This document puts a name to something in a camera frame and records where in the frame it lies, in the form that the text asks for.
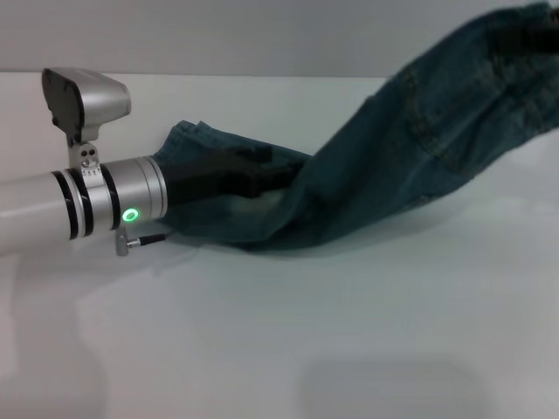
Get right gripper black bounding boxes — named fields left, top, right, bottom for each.
left=535, top=24, right=559, bottom=56

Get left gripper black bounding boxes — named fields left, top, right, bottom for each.
left=162, top=147, right=307, bottom=206

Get blue denim shorts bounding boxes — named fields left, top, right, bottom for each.
left=155, top=2, right=559, bottom=254

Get white table cloth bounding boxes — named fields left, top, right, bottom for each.
left=0, top=72, right=559, bottom=419

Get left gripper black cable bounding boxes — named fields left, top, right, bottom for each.
left=114, top=232, right=170, bottom=257

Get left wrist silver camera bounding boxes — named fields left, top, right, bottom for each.
left=41, top=67, right=132, bottom=175

